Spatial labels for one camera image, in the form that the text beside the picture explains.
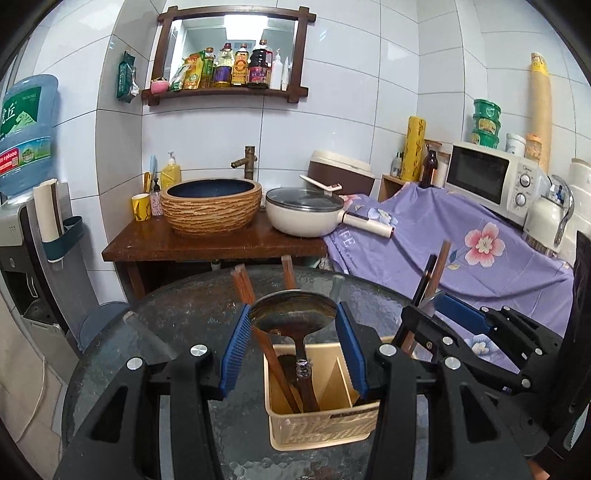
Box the white electric kettle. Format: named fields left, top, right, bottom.
left=522, top=175, right=575, bottom=259

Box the open wooden box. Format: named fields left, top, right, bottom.
left=379, top=174, right=411, bottom=202

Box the woven pattern sink basin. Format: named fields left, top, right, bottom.
left=160, top=179, right=263, bottom=237

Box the yellow soap pump bottle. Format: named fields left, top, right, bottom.
left=159, top=151, right=182, bottom=195

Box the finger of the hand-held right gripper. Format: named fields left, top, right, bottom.
left=434, top=294, right=565, bottom=370
left=401, top=305, right=532, bottom=394

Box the yellow green seasoning packet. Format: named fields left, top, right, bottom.
left=170, top=53, right=204, bottom=90

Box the black chopstick with gold band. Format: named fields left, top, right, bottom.
left=411, top=254, right=438, bottom=309

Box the glass pan lid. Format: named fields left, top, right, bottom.
left=265, top=187, right=345, bottom=217

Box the yellow cooking oil bottle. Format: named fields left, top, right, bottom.
left=213, top=42, right=234, bottom=88

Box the grey water dispenser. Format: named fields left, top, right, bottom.
left=0, top=182, right=93, bottom=370

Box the yellow wrap roll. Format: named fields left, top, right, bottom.
left=401, top=116, right=424, bottom=182

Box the rolled beige mat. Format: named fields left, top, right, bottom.
left=529, top=52, right=554, bottom=176

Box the green hanging packet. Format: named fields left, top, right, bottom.
left=115, top=50, right=140, bottom=103

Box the brown glass bottle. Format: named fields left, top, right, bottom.
left=420, top=150, right=439, bottom=188

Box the dark soy sauce bottle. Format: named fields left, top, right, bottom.
left=247, top=39, right=272, bottom=88

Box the bamboo style faucet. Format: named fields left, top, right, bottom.
left=231, top=146, right=257, bottom=181

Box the white rice paddle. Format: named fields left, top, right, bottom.
left=299, top=174, right=342, bottom=192

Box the orange label sauce bottle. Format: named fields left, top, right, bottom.
left=231, top=43, right=250, bottom=86

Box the white frying pan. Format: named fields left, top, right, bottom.
left=265, top=187, right=398, bottom=239

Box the dark wooden counter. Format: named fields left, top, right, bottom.
left=102, top=210, right=328, bottom=301

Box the teal cup holder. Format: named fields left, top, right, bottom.
left=41, top=216, right=85, bottom=264

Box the wooden framed mirror shelf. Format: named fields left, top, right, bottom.
left=141, top=6, right=317, bottom=106

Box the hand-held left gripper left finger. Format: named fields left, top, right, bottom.
left=53, top=302, right=254, bottom=480

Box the brown and white rice cooker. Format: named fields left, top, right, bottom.
left=308, top=150, right=374, bottom=197

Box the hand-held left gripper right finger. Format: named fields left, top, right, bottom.
left=335, top=301, right=539, bottom=480

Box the white paper cup stack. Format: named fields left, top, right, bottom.
left=32, top=180, right=65, bottom=241

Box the cream plastic utensil holder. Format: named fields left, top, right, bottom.
left=263, top=342, right=382, bottom=452

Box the white microwave oven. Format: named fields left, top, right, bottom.
left=444, top=141, right=543, bottom=227

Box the grey blue bin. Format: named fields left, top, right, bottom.
left=76, top=302, right=132, bottom=352

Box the purple floral cloth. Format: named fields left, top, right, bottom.
left=323, top=182, right=575, bottom=374

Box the metal spoon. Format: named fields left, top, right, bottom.
left=249, top=290, right=339, bottom=414

